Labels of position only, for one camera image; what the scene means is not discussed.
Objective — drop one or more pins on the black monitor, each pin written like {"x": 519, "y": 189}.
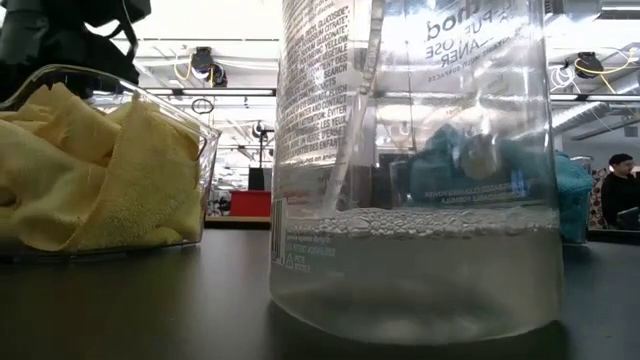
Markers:
{"x": 260, "y": 179}

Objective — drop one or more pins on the red cabinet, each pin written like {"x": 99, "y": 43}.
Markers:
{"x": 250, "y": 204}

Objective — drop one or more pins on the person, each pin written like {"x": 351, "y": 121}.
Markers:
{"x": 617, "y": 195}

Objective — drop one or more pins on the teal microfiber towel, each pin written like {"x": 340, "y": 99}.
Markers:
{"x": 572, "y": 200}

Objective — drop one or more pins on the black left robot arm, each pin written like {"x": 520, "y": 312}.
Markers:
{"x": 50, "y": 12}

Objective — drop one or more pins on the black stand with fan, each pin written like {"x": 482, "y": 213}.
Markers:
{"x": 260, "y": 150}

